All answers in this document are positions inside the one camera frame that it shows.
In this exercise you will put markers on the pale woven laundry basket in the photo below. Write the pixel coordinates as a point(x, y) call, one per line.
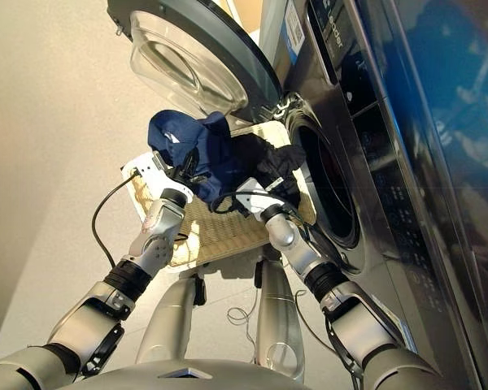
point(219, 231)

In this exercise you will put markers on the pale door frame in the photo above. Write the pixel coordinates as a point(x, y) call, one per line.
point(248, 12)

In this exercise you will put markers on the navy blue garment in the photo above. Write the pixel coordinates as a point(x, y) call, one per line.
point(195, 138)

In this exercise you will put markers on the blue white energy label sticker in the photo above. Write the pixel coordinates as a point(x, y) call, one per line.
point(293, 28)

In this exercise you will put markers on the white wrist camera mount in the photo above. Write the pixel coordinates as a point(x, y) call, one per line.
point(252, 191)
point(146, 170)

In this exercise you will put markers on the round washing machine door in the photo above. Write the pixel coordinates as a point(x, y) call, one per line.
point(175, 61)

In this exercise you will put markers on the silver robot leg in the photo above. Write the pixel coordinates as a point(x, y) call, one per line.
point(278, 317)
point(166, 321)

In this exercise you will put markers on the black garment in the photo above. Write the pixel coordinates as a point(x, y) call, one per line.
point(268, 154)

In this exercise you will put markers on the silver robot torso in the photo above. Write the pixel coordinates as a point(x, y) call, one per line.
point(126, 380)

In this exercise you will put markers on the grey washing machine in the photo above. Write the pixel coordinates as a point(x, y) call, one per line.
point(390, 203)

